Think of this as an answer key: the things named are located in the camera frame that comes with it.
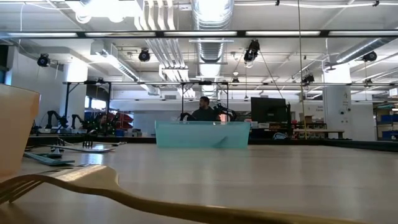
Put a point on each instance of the gold fork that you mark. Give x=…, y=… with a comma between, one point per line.
x=93, y=182

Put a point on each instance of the white rectangular air duct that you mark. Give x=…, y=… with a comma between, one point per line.
x=115, y=63

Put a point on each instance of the white round column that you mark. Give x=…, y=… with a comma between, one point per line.
x=337, y=109

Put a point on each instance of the black background robot arm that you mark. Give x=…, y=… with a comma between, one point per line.
x=57, y=117
x=186, y=116
x=225, y=110
x=77, y=119

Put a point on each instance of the white blue round object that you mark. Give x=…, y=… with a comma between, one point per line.
x=280, y=136

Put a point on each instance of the black monitor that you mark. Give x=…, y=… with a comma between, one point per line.
x=269, y=110

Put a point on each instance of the black station frame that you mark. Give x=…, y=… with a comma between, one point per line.
x=87, y=82
x=205, y=82

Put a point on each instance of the red storage bins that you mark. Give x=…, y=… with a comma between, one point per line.
x=124, y=119

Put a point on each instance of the orange plastic bin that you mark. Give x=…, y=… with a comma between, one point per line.
x=17, y=130

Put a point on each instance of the black overhead frame beam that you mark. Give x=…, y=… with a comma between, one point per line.
x=158, y=34

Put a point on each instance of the cardboard box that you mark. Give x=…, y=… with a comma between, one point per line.
x=308, y=119

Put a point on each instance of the white ceiling pipes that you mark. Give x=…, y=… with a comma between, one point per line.
x=161, y=46

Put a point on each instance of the teal plastic bin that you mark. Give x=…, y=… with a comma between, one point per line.
x=202, y=133

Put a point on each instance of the silver slanted air duct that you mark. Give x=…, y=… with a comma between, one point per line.
x=360, y=49

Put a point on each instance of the silver round air duct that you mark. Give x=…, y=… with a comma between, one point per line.
x=211, y=49

